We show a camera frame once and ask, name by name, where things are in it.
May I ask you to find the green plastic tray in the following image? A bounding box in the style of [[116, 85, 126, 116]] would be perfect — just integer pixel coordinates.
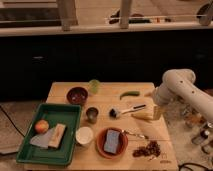
[[16, 103, 81, 166]]

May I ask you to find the white paper cup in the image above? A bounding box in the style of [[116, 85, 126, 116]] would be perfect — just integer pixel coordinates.
[[76, 127, 94, 146]]

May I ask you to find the orange plate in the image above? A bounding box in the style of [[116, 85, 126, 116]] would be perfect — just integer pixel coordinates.
[[96, 127, 128, 159]]

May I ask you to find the red apple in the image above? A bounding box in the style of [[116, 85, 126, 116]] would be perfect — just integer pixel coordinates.
[[34, 120, 49, 134]]

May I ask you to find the bunch of dark grapes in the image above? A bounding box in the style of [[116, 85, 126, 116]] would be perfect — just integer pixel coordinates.
[[133, 141, 161, 157]]

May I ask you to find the wooden block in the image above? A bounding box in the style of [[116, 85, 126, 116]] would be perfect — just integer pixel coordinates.
[[48, 123, 66, 148]]

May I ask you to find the metal cup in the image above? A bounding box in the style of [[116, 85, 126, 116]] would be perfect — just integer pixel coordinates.
[[86, 107, 99, 124]]

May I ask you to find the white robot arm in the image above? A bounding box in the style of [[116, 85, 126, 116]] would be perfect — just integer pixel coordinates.
[[152, 69, 213, 123]]

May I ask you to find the green plastic cup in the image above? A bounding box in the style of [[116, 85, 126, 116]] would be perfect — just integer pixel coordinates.
[[88, 79, 100, 95]]

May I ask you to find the yellow banana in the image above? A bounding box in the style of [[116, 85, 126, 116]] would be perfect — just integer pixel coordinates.
[[131, 111, 153, 120]]

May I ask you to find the black cable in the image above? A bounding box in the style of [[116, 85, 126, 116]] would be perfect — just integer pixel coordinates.
[[0, 104, 27, 139]]

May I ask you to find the black dish brush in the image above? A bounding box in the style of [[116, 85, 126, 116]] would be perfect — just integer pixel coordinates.
[[109, 104, 146, 118]]

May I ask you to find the grey cloth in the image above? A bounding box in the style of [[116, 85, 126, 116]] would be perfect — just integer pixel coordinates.
[[30, 128, 54, 148]]

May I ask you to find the green chili pepper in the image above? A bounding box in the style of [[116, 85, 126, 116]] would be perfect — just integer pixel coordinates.
[[119, 91, 140, 100]]

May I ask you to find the dark red bowl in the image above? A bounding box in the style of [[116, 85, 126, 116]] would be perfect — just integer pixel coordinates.
[[66, 87, 88, 106]]

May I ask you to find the metal spoon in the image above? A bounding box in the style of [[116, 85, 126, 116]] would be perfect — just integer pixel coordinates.
[[121, 129, 149, 139]]

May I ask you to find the blue sponge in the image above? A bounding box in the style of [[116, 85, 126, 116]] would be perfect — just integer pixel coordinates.
[[104, 130, 120, 154]]

